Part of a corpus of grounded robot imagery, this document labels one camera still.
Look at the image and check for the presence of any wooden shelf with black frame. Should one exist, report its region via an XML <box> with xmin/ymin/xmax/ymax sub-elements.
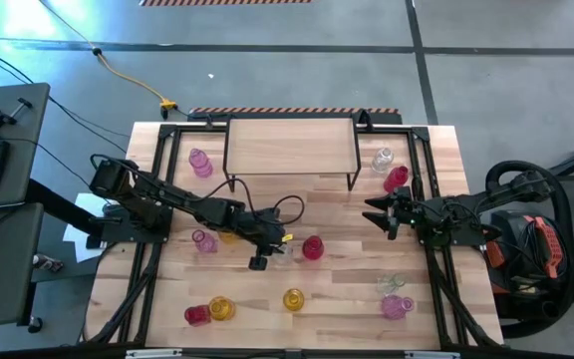
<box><xmin>222</xmin><ymin>115</ymin><xmax>363</xmax><ymax>193</ymax></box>

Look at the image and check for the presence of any grey desk with keyboard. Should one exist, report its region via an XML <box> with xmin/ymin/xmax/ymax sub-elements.
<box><xmin>0</xmin><ymin>82</ymin><xmax>52</xmax><ymax>211</ymax></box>

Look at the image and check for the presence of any yellow extension cable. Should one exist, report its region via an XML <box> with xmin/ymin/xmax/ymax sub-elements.
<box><xmin>37</xmin><ymin>0</ymin><xmax>178</xmax><ymax>112</ymax></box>

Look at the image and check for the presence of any tall pink glass vase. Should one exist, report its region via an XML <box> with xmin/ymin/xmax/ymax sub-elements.
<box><xmin>188</xmin><ymin>148</ymin><xmax>214</xmax><ymax>180</ymax></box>

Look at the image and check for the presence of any squat red glass vase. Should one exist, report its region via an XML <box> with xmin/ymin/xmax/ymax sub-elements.
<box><xmin>183</xmin><ymin>304</ymin><xmax>212</xmax><ymax>328</ymax></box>

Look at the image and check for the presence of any yellow ribbed glass vase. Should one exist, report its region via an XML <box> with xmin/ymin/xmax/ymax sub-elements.
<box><xmin>282</xmin><ymin>287</ymin><xmax>306</xmax><ymax>313</ymax></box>
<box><xmin>216</xmin><ymin>229</ymin><xmax>241</xmax><ymax>246</ymax></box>

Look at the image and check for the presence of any small dark bottle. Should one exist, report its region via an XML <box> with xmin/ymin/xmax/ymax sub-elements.
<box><xmin>31</xmin><ymin>252</ymin><xmax>65</xmax><ymax>274</ymax></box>

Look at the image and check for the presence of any black aluminium table frame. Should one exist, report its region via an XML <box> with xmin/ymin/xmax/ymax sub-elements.
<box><xmin>80</xmin><ymin>121</ymin><xmax>505</xmax><ymax>359</ymax></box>

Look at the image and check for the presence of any pink swirl glass vase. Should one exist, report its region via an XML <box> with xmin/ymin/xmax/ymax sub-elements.
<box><xmin>191</xmin><ymin>228</ymin><xmax>218</xmax><ymax>254</ymax></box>

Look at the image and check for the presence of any wide yellow glass vase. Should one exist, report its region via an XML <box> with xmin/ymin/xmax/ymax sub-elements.
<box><xmin>207</xmin><ymin>295</ymin><xmax>237</xmax><ymax>322</ymax></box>

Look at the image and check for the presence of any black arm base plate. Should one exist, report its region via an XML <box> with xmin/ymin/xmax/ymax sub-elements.
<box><xmin>100</xmin><ymin>206</ymin><xmax>174</xmax><ymax>245</ymax></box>
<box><xmin>415</xmin><ymin>218</ymin><xmax>488</xmax><ymax>249</ymax></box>

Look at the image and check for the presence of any tall red glass vase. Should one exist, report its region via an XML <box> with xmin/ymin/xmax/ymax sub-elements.
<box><xmin>383</xmin><ymin>165</ymin><xmax>411</xmax><ymax>194</ymax></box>

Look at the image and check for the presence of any black and orange machine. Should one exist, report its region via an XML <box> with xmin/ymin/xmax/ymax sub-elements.
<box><xmin>483</xmin><ymin>208</ymin><xmax>567</xmax><ymax>320</ymax></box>

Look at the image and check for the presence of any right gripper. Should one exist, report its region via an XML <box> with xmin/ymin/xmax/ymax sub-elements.
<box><xmin>362</xmin><ymin>186</ymin><xmax>426</xmax><ymax>240</ymax></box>

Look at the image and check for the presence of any pink ribbed flared vase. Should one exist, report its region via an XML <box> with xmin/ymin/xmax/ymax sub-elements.
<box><xmin>380</xmin><ymin>293</ymin><xmax>416</xmax><ymax>321</ymax></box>

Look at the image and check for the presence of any black corrugated hose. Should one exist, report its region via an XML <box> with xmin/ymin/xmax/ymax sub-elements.
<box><xmin>484</xmin><ymin>159</ymin><xmax>574</xmax><ymax>340</ymax></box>

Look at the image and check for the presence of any silver table edge bracket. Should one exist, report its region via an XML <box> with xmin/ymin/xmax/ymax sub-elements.
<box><xmin>404</xmin><ymin>350</ymin><xmax>461</xmax><ymax>359</ymax></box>
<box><xmin>125</xmin><ymin>348</ymin><xmax>184</xmax><ymax>359</ymax></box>

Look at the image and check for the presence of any small clear glass vase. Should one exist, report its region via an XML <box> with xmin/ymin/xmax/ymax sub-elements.
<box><xmin>376</xmin><ymin>272</ymin><xmax>408</xmax><ymax>295</ymax></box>

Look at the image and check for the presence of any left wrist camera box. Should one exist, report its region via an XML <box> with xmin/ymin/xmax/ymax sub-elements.
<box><xmin>247</xmin><ymin>253</ymin><xmax>270</xmax><ymax>272</ymax></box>

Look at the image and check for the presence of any clear ribbed glass bottle vase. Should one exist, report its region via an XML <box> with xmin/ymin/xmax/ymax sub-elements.
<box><xmin>370</xmin><ymin>147</ymin><xmax>396</xmax><ymax>175</ymax></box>

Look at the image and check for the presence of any white paper sheet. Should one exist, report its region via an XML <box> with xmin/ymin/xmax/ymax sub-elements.
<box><xmin>61</xmin><ymin>192</ymin><xmax>119</xmax><ymax>264</ymax></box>

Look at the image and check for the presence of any round red glass vase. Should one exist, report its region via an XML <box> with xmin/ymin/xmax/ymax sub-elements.
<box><xmin>301</xmin><ymin>235</ymin><xmax>326</xmax><ymax>261</ymax></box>

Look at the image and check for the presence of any grey desk with mouse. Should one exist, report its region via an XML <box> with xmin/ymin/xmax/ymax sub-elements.
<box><xmin>0</xmin><ymin>201</ymin><xmax>45</xmax><ymax>330</ymax></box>

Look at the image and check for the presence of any clear bulbous glass vase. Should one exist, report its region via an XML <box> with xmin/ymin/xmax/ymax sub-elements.
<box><xmin>272</xmin><ymin>242</ymin><xmax>297</xmax><ymax>266</ymax></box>

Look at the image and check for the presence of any hazard striped cable cover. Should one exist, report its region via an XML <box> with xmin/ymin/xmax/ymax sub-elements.
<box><xmin>188</xmin><ymin>106</ymin><xmax>403</xmax><ymax>126</ymax></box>

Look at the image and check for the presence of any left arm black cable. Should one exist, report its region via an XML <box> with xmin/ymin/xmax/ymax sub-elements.
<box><xmin>201</xmin><ymin>177</ymin><xmax>307</xmax><ymax>226</ymax></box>

